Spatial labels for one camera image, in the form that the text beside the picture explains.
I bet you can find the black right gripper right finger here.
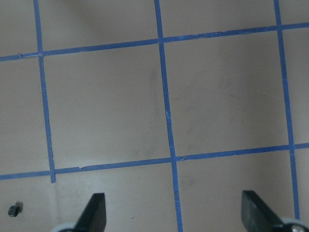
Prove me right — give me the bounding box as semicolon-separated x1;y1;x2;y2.
241;190;289;232

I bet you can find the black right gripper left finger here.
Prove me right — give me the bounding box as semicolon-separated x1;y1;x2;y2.
73;193;107;232

